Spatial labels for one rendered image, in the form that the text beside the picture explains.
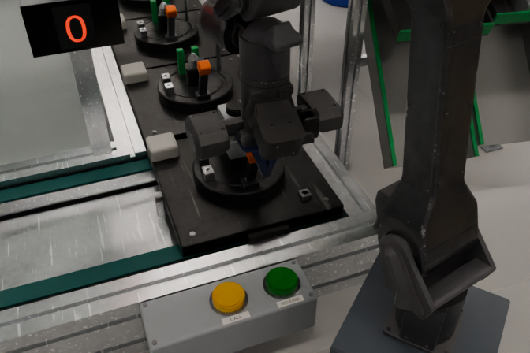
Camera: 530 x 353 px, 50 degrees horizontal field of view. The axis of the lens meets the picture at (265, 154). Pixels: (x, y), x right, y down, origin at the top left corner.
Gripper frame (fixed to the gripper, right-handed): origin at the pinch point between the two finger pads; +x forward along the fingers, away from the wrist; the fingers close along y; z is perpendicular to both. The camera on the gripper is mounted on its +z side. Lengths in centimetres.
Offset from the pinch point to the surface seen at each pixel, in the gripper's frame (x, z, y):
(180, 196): 11.8, -9.1, -9.9
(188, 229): 11.8, -2.1, -10.5
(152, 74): 11.9, -46.1, -6.6
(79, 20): -12.5, -20.3, -18.5
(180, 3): 12, -78, 7
